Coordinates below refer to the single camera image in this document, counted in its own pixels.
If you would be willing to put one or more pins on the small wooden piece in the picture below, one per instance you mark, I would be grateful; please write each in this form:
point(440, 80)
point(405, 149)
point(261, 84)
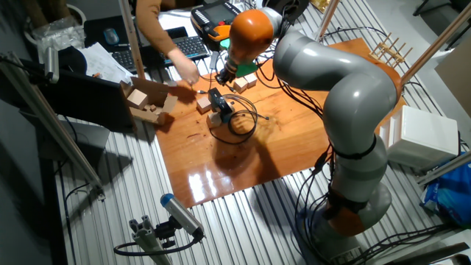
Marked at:
point(152, 107)

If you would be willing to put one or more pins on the black docking station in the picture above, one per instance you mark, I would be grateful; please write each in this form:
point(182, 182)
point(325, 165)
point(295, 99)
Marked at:
point(217, 99)

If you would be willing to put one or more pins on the black filament spool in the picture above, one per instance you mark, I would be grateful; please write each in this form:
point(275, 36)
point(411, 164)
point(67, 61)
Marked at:
point(294, 7)

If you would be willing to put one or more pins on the white box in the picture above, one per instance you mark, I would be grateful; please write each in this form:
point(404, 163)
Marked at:
point(427, 136)

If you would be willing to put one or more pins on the grey rectangular adapter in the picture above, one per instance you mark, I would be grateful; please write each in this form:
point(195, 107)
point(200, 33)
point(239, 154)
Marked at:
point(213, 60)

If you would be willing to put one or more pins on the blue plastic bag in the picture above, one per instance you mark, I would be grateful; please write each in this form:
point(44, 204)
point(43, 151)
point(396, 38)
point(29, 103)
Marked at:
point(452, 195)

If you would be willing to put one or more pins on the orange and black teach pendant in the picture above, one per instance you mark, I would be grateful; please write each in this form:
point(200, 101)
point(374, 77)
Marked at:
point(209, 18)

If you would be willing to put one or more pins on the silver camera with blue cap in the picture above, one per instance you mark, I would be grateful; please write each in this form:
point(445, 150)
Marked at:
point(180, 215)

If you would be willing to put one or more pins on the black keyboard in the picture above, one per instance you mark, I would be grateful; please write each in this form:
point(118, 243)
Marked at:
point(191, 46)

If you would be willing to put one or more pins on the white round bin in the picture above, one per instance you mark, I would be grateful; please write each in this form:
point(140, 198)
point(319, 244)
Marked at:
point(81, 14)

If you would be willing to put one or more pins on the grey computer mouse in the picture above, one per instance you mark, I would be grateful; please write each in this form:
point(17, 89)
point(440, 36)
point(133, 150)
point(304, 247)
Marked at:
point(111, 36)

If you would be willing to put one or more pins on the brown cardboard sheet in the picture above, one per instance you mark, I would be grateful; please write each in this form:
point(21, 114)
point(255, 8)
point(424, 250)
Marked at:
point(458, 77)

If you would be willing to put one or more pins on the black smartphone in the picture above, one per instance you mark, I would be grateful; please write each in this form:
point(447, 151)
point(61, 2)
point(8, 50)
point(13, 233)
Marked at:
point(178, 32)

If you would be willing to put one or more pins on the wooden peg rack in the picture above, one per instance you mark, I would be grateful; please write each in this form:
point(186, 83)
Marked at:
point(388, 55)

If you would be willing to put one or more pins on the black mouse pad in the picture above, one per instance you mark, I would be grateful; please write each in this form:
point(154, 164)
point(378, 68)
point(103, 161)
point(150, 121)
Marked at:
point(93, 33)

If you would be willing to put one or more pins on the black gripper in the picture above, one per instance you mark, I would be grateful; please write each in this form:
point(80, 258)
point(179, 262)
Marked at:
point(228, 74)

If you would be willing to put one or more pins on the black monitor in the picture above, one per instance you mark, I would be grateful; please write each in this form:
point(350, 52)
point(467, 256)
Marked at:
point(88, 99)

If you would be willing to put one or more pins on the green wrist mount plate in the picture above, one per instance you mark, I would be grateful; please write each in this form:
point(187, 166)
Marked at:
point(247, 69)

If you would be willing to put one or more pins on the person's hand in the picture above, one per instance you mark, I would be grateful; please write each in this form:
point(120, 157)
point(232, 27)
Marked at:
point(185, 68)

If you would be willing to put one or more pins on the white paper stack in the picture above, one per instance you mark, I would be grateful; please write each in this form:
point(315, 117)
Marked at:
point(103, 62)

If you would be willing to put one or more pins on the torn cardboard box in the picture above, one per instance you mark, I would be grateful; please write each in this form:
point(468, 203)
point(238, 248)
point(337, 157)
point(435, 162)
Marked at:
point(151, 90)

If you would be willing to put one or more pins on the black cap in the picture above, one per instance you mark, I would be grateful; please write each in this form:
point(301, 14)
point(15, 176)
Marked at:
point(71, 59)

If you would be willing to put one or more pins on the aluminium frame bar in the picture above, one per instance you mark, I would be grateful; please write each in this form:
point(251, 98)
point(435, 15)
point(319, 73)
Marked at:
point(445, 167)
point(48, 114)

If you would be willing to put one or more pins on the white desk sheet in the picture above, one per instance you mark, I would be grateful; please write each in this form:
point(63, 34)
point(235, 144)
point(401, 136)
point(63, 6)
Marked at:
point(173, 18)

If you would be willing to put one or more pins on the varnished wooden board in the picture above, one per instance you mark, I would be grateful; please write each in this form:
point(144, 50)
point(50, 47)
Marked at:
point(221, 165)

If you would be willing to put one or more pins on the clear plastic bag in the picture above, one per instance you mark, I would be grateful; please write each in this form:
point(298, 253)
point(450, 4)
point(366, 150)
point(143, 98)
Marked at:
point(59, 37)

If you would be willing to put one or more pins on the light frame post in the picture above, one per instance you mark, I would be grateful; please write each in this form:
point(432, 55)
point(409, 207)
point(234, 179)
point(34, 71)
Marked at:
point(130, 37)
point(441, 37)
point(327, 18)

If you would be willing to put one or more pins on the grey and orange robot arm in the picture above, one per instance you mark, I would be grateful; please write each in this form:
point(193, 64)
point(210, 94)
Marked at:
point(353, 95)

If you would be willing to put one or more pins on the aluminium profile stub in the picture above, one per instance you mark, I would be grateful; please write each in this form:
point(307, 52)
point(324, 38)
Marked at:
point(147, 241)

